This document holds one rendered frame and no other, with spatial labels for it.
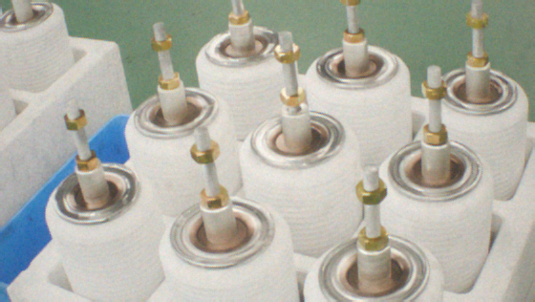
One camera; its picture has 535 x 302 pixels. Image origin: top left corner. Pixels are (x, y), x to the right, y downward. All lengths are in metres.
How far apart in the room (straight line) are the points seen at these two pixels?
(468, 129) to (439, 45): 0.62
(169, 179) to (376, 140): 0.18
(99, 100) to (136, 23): 0.48
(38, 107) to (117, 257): 0.34
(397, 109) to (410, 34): 0.59
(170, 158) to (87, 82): 0.32
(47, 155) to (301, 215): 0.39
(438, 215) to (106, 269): 0.26
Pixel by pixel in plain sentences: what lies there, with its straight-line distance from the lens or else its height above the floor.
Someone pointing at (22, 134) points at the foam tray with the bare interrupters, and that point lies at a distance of 0.94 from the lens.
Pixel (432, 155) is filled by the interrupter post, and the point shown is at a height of 0.27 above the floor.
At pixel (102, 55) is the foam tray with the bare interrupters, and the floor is 0.18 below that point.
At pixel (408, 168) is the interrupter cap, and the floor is 0.25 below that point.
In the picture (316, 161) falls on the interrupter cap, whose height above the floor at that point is 0.26.
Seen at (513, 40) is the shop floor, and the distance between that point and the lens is 1.35.
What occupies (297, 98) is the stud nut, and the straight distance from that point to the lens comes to 0.66.
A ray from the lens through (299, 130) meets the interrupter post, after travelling 0.67.
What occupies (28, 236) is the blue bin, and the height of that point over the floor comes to 0.09.
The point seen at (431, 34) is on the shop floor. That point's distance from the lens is 1.35.
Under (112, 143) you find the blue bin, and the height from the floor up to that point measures 0.09.
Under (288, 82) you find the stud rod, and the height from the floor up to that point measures 0.31.
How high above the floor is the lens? 0.65
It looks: 36 degrees down
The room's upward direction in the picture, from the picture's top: 8 degrees counter-clockwise
